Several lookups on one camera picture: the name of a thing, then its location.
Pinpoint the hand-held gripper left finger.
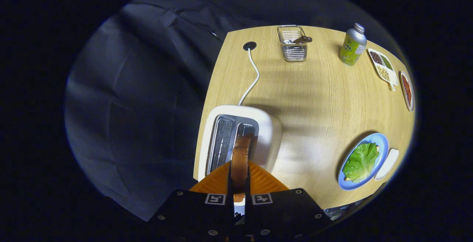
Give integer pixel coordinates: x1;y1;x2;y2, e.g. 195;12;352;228
148;161;235;242

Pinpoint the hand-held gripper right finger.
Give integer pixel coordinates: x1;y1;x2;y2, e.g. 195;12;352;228
245;161;333;242

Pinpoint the brown toast slice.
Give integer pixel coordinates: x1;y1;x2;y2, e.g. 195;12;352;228
231;133;255;202

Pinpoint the green lettuce leaf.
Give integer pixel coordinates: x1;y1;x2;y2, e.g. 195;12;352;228
342;142;380;183

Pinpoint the cream toaster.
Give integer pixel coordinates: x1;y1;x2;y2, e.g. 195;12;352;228
198;105;283;182

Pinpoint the blue plate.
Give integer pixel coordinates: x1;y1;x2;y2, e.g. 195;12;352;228
338;133;389;191

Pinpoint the white rectangular tray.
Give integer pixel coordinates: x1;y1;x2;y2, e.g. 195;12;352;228
374;148;399;181

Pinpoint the silver bottle with green label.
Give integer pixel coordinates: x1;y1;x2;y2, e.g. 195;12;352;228
339;23;367;66

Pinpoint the white plate with meat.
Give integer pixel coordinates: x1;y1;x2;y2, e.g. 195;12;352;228
400;71;415;112

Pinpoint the white divided dish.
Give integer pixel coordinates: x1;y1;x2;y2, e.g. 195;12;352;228
367;48;399;92

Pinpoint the brown meat piece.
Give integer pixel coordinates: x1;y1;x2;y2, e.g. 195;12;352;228
402;74;412;106

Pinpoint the white toaster cable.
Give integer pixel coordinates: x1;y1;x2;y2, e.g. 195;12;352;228
238;48;260;106

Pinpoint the metal wire basket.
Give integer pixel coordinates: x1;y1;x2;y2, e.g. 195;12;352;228
277;25;308;62

